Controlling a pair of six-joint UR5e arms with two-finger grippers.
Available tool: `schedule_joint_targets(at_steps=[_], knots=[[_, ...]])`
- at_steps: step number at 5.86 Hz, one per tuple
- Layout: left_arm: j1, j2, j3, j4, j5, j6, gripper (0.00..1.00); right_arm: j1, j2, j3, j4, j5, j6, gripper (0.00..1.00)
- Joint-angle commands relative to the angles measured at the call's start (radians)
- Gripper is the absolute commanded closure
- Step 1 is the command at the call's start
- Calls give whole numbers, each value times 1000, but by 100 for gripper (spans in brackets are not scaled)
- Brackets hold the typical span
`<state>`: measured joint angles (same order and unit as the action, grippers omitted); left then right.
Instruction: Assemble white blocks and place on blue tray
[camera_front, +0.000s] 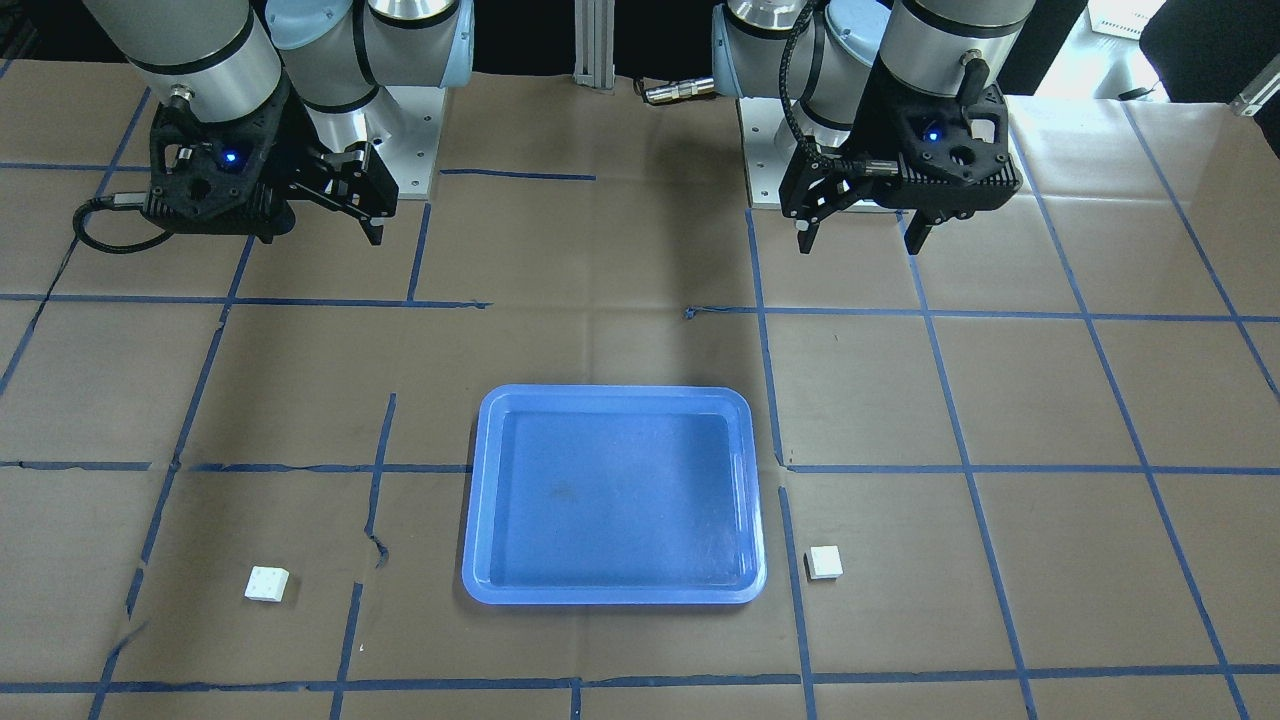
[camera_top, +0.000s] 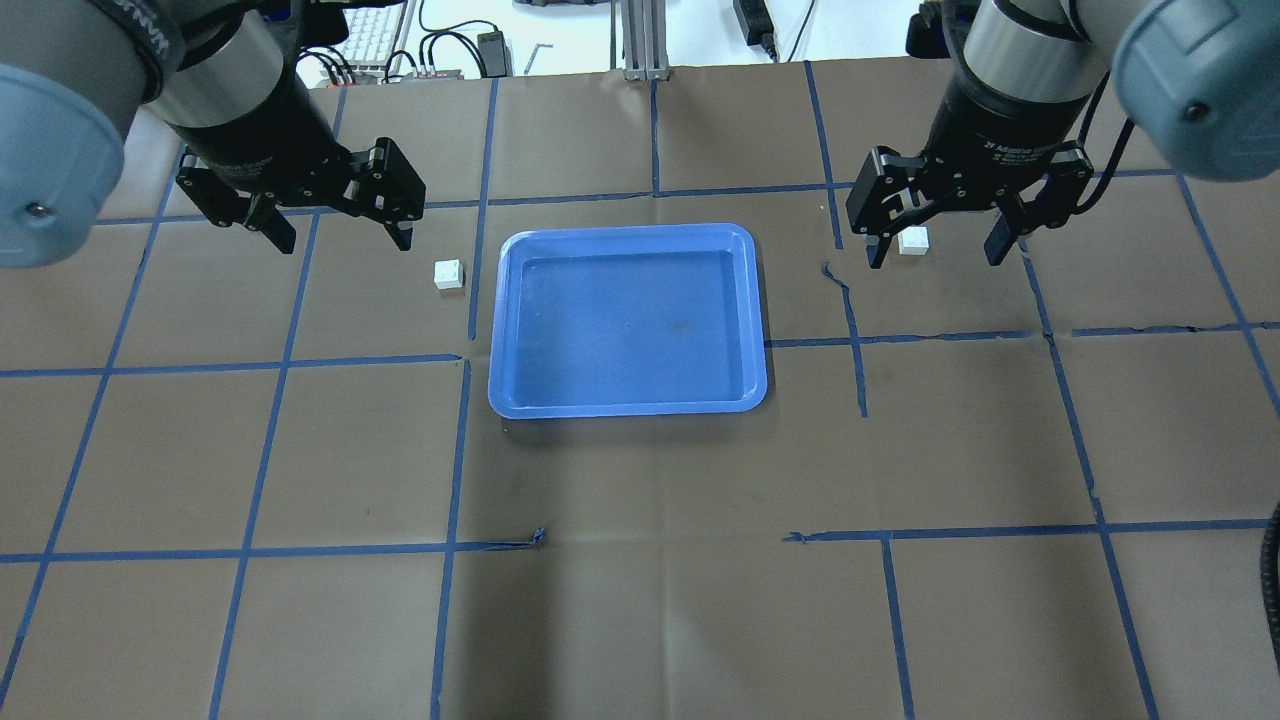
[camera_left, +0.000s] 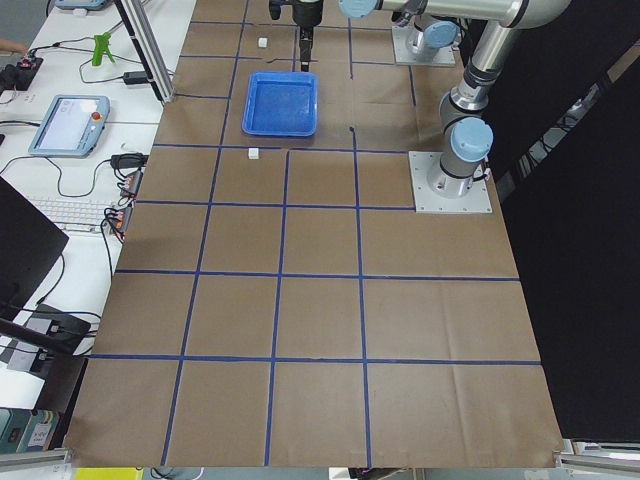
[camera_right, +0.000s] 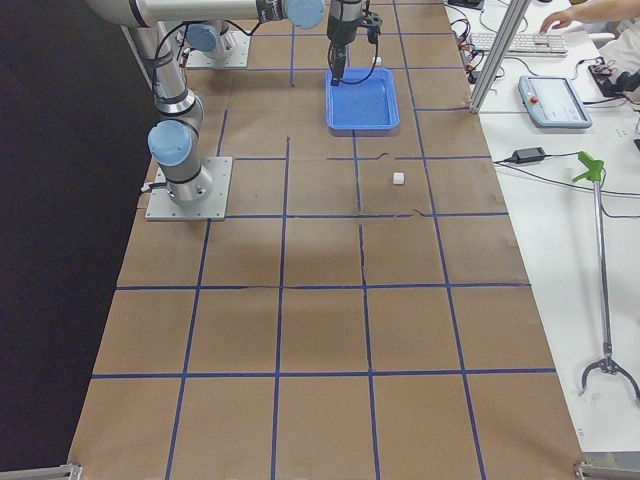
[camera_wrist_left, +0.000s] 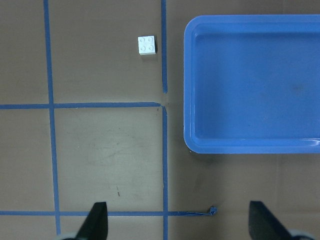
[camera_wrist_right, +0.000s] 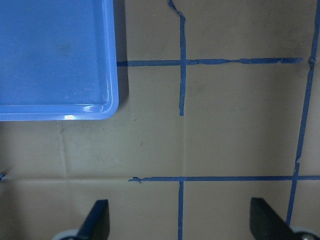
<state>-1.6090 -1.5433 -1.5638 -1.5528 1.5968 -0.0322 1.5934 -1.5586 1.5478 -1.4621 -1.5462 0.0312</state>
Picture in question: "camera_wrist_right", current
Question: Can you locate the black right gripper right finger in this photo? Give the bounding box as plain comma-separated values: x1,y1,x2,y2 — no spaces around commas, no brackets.
249,197,304,240

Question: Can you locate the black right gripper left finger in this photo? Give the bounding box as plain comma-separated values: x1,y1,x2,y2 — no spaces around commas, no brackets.
75,199,110,240

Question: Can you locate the blue plastic tray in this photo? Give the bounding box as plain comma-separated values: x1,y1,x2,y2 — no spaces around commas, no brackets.
0,0,119,121

